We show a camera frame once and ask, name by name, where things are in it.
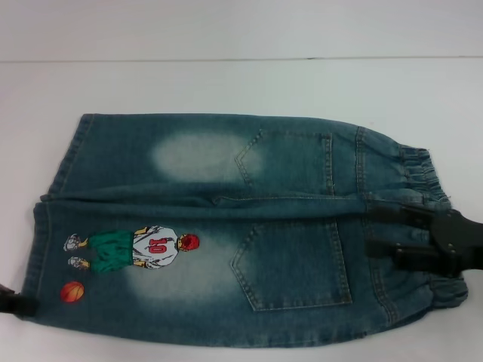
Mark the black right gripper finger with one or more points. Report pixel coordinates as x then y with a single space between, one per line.
415 258
400 218

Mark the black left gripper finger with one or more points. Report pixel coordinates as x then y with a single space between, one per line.
5 291
19 307

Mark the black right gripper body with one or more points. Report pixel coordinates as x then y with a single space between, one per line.
466 245

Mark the blue denim shorts with print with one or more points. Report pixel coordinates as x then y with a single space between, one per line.
287 181

